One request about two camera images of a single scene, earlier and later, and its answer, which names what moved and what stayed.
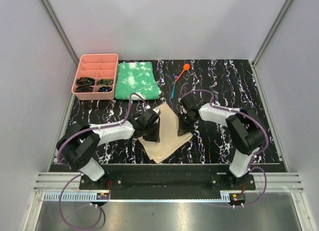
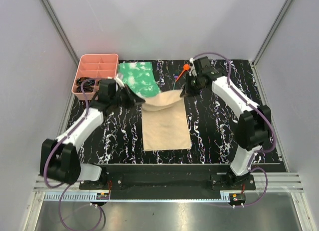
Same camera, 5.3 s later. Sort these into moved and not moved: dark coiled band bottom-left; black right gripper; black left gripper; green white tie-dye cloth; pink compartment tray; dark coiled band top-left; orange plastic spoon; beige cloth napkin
Moved: black left gripper; beige cloth napkin; black right gripper
Not moved: pink compartment tray; orange plastic spoon; dark coiled band bottom-left; dark coiled band top-left; green white tie-dye cloth
